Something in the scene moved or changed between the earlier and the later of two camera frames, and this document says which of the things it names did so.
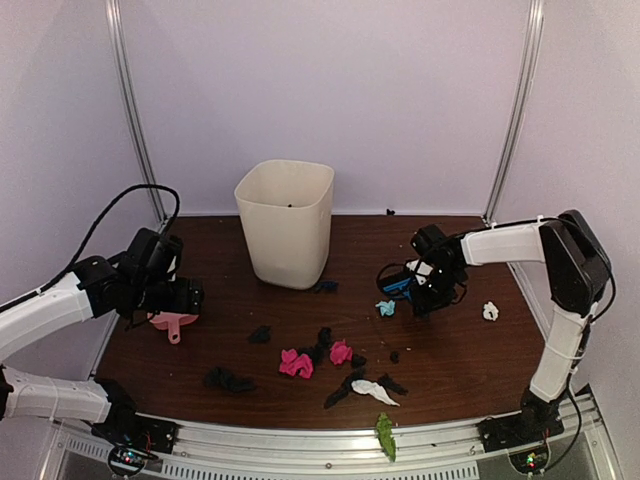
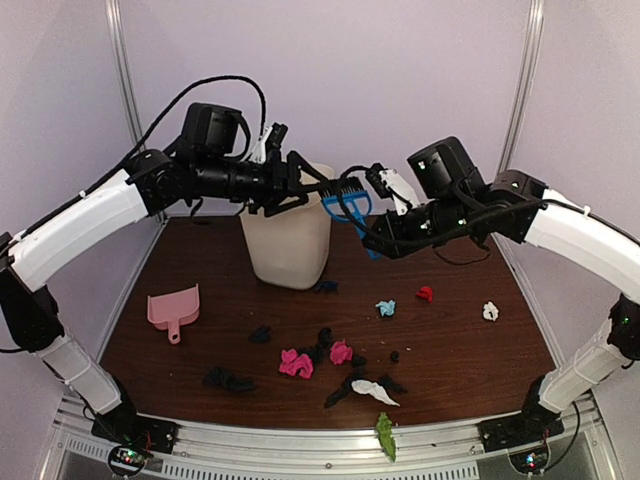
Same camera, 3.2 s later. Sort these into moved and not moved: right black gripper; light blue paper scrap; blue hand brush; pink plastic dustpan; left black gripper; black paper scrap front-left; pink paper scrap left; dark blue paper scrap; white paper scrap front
Moved: left black gripper; blue hand brush; right black gripper
Not moved: light blue paper scrap; white paper scrap front; pink plastic dustpan; pink paper scrap left; dark blue paper scrap; black paper scrap front-left
